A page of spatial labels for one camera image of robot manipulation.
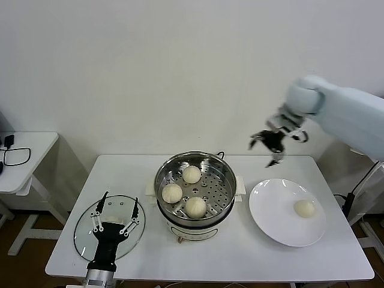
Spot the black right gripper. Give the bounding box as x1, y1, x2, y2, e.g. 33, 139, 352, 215
247, 128, 286, 169

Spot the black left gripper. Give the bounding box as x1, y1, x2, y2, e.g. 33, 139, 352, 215
86, 191, 141, 271

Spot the glass lid with white handle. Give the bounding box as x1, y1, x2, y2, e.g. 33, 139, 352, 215
73, 194, 146, 265

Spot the white steamed baozi bun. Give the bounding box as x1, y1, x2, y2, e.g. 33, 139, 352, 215
184, 196, 208, 219
293, 199, 317, 219
182, 166, 202, 183
161, 183, 183, 204

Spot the steel perforated steamer basket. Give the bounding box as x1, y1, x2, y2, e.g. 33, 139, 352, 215
154, 152, 237, 221

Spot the white round plate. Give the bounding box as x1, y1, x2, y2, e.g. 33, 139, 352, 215
248, 178, 326, 248

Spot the white electric cooker base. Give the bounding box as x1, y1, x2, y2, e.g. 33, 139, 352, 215
145, 175, 246, 244

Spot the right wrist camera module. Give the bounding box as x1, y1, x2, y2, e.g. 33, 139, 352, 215
289, 125, 310, 143

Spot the black cable with adapter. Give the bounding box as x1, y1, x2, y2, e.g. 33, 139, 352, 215
333, 160, 384, 218

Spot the black looped cable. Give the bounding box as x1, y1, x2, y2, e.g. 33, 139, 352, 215
0, 146, 32, 167

